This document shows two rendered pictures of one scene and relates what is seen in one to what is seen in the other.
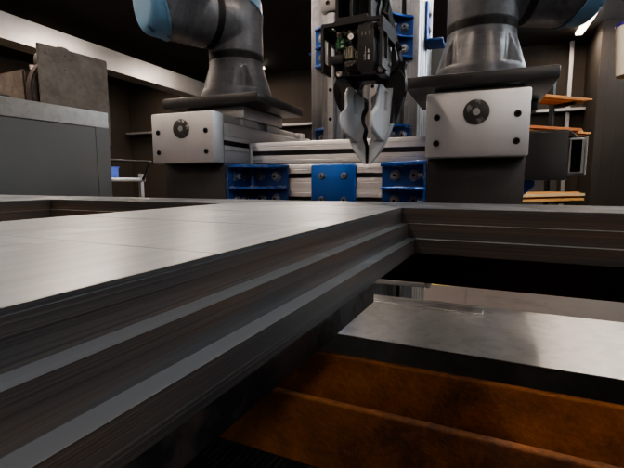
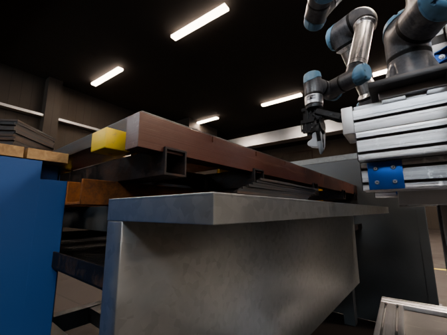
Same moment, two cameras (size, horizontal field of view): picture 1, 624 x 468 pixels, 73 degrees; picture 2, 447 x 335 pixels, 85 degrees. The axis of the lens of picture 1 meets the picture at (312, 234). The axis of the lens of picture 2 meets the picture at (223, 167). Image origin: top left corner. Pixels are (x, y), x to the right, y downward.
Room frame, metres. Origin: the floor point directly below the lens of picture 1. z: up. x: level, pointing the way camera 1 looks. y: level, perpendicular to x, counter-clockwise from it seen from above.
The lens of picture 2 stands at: (0.39, -1.12, 0.66)
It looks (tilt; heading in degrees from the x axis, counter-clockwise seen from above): 10 degrees up; 104
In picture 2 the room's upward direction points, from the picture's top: straight up
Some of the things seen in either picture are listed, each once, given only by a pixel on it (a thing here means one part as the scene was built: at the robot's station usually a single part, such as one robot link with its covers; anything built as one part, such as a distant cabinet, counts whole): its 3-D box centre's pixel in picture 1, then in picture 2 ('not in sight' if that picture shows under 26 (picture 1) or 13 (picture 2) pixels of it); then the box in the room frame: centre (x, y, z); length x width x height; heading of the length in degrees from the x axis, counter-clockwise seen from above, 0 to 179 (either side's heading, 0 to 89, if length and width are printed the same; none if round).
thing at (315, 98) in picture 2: not in sight; (313, 102); (0.52, -0.07, 1.12); 0.08 x 0.08 x 0.05
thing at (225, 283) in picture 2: not in sight; (304, 269); (0.44, -0.24, 0.47); 1.30 x 0.04 x 0.35; 65
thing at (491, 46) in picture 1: (480, 56); (410, 72); (0.78, -0.30, 1.09); 0.15 x 0.15 x 0.10
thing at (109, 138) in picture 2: not in sight; (110, 142); (0.06, -0.72, 0.79); 0.06 x 0.05 x 0.04; 155
